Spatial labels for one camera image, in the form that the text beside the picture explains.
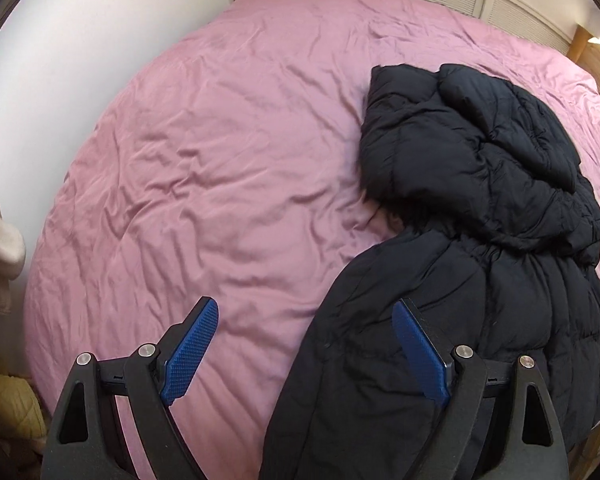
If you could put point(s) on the black puffer coat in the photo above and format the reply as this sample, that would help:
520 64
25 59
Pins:
480 210

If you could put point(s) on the yellow quilted fabric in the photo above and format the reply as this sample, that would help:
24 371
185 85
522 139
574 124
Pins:
10 400

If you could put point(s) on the wooden headboard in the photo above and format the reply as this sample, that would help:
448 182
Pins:
597 60

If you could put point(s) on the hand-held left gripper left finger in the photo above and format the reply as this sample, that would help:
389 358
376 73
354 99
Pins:
190 355

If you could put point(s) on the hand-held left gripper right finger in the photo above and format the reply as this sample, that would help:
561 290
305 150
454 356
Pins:
422 355

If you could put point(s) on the pink bed duvet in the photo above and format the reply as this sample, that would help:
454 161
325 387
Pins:
205 160

